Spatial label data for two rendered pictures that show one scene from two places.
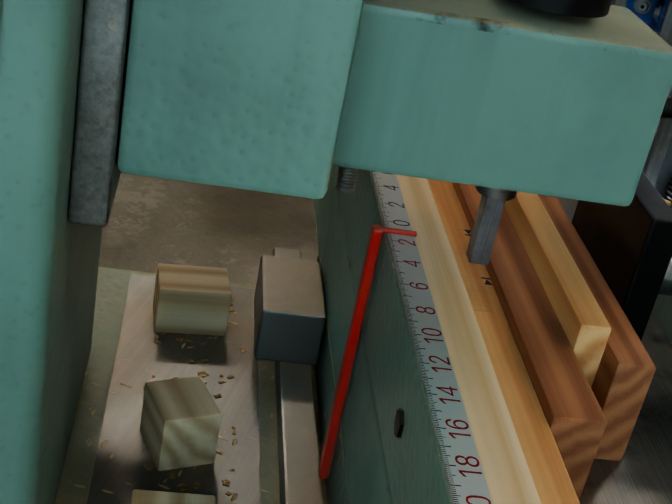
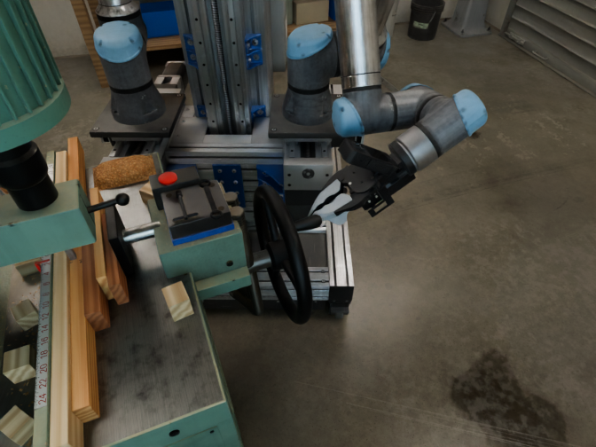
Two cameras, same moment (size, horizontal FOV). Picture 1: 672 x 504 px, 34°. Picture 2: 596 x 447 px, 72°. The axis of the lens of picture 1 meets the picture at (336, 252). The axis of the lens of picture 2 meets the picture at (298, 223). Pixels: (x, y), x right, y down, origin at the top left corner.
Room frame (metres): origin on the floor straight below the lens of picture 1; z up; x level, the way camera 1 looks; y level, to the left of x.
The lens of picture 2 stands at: (-0.02, -0.32, 1.45)
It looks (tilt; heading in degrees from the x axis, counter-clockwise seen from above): 45 degrees down; 348
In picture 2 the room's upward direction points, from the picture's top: straight up
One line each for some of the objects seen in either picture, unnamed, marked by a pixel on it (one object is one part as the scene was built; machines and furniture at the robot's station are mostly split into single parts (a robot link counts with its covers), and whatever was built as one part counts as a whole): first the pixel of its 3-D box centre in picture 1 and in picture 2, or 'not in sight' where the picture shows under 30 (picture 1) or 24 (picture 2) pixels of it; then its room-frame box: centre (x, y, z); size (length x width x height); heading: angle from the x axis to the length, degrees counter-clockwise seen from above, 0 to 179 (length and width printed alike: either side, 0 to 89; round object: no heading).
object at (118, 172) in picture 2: not in sight; (122, 167); (0.73, -0.11, 0.91); 0.12 x 0.09 x 0.03; 99
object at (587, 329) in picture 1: (522, 261); (102, 239); (0.51, -0.10, 0.93); 0.22 x 0.01 x 0.06; 9
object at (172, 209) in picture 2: not in sight; (190, 199); (0.51, -0.25, 0.99); 0.13 x 0.11 x 0.06; 9
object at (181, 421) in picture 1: (179, 422); (27, 314); (0.47, 0.06, 0.82); 0.04 x 0.03 x 0.03; 30
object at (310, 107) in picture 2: not in sight; (308, 96); (1.03, -0.58, 0.87); 0.15 x 0.15 x 0.10
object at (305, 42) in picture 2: not in sight; (311, 55); (1.03, -0.59, 0.98); 0.13 x 0.12 x 0.14; 91
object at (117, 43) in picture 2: not in sight; (122, 53); (1.15, -0.10, 0.98); 0.13 x 0.12 x 0.14; 1
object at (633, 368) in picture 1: (569, 312); (114, 255); (0.47, -0.12, 0.93); 0.17 x 0.02 x 0.05; 9
